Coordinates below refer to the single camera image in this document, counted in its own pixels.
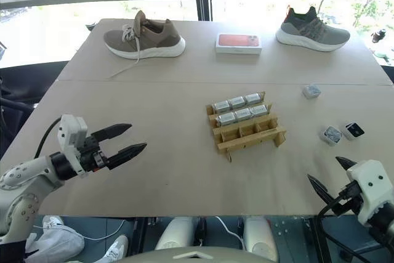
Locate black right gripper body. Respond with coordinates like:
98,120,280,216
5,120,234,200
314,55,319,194
331,180,366,216

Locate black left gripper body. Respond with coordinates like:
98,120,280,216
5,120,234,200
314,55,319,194
79,135,111,173

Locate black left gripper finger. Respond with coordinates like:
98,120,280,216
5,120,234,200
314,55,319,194
107,142,148,170
90,123,134,143

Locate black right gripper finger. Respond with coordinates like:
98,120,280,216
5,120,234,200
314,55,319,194
307,174,335,207
334,156,358,172

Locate cardboard tray with silver packs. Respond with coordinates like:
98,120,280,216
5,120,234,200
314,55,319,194
205,91,288,163

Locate white phone box, red print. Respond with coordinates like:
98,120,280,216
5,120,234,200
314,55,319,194
215,32,263,55

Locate white rounded robot leg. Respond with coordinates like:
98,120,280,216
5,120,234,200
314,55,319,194
155,216,198,251
244,216,278,261

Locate white sneaker of bystander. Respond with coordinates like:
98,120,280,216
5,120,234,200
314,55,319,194
41,215,65,230
102,234,129,263

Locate brown sneaker with white sole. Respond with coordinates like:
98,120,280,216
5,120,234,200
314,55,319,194
103,10,187,79

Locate black chair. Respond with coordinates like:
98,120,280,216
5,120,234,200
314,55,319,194
0,59,72,159

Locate grey trouser leg of bystander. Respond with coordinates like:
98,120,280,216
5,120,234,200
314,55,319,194
25,225,86,263

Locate beige robot torso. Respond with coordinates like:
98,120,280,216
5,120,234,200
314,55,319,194
118,245,279,263

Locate grey sneaker with white sole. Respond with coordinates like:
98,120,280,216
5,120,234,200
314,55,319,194
275,4,352,52

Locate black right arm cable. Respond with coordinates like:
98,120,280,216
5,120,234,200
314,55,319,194
316,193,382,263

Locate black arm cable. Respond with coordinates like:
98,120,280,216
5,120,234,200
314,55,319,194
33,117,63,160
316,193,382,263

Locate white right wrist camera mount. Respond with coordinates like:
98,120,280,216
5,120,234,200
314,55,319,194
345,160,394,225

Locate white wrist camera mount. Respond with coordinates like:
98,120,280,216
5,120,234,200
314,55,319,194
345,160,394,225
57,114,90,178

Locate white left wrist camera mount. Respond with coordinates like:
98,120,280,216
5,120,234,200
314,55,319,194
57,114,90,178

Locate small black-topped white block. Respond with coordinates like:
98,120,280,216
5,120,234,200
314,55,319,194
341,121,365,141

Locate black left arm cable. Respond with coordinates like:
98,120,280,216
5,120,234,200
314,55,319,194
33,117,63,160

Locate thin white floor cable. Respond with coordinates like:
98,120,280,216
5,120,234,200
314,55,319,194
33,219,126,241

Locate thick white floor cable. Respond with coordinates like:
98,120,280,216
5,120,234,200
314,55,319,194
214,216,246,250

